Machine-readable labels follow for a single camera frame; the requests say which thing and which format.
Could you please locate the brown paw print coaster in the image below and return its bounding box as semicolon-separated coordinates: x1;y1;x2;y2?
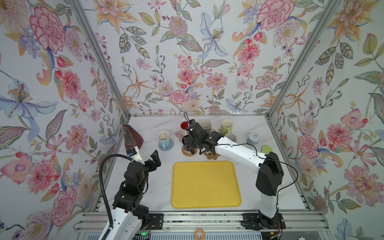
204;152;220;160

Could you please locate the red inside white mug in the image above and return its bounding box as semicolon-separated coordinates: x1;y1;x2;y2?
180;121;189;136

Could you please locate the white mug purple handle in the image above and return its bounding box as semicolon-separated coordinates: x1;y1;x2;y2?
200;120;212;134

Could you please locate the pink flower coaster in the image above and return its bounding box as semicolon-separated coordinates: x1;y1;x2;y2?
175;130;184;142

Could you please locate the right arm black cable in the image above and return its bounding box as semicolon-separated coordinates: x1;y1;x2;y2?
214;143;299;211

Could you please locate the tan rattan round coaster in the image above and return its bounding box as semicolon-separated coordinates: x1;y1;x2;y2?
182;147;198;157

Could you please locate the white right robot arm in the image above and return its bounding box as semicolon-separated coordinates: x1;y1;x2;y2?
182;120;284;220

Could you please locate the white mug blue handle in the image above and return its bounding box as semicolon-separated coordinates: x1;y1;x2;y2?
225;133;237;142

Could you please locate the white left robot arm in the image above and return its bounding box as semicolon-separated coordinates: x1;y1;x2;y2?
99;147;161;240

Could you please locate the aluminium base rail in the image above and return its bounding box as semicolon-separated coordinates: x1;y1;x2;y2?
74;211;330;233

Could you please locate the yellow tray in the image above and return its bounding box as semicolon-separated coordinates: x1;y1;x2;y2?
171;161;242;209

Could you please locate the orange tape roll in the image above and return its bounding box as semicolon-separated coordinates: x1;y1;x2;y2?
194;228;206;240

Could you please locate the light green mug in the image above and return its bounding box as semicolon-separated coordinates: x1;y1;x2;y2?
220;119;234;136

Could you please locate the lime green spatula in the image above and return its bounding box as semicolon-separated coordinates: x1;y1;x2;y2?
262;145;273;155

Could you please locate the light blue mug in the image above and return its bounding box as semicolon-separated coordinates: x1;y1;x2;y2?
157;130;171;141

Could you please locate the black mug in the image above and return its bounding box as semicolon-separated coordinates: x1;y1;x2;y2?
182;135;196;152

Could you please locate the grey-blue woven round coaster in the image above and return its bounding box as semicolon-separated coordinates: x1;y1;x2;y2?
158;139;174;151

